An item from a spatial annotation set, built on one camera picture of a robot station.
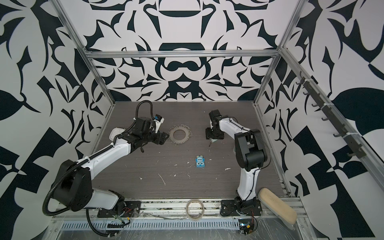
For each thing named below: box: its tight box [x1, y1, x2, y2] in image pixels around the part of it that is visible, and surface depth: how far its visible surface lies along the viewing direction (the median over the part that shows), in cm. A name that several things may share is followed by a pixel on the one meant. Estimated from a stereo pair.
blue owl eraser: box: [195, 155, 206, 169], surface depth 91 cm
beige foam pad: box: [258, 187, 297, 230], surface depth 74 cm
